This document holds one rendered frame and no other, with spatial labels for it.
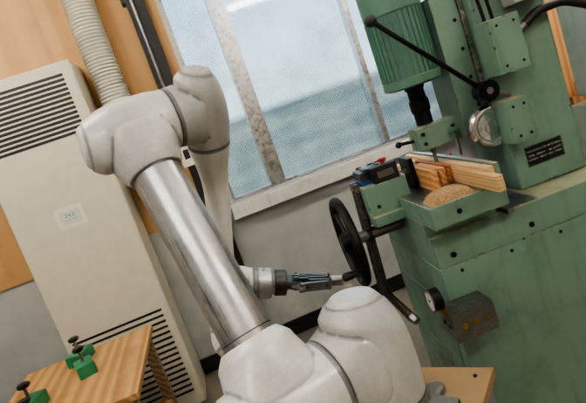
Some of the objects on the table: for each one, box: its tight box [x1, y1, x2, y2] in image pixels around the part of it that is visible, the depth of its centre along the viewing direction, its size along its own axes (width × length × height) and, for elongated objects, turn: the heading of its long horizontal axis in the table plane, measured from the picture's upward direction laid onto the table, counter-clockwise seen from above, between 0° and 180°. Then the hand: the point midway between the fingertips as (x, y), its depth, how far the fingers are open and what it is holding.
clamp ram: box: [398, 156, 420, 187], centre depth 155 cm, size 9×8×9 cm
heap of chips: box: [421, 184, 477, 208], centre depth 131 cm, size 8×12×3 cm
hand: (341, 281), depth 147 cm, fingers closed
